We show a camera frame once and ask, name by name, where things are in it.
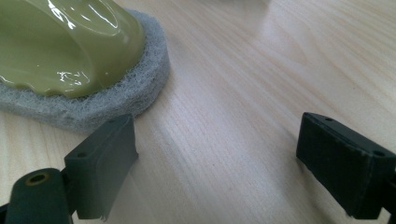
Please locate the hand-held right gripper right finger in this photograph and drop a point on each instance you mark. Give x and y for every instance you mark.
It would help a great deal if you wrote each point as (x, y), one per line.
(342, 165)

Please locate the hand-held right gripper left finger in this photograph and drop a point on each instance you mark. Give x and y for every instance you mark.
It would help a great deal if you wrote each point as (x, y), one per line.
(99, 169)

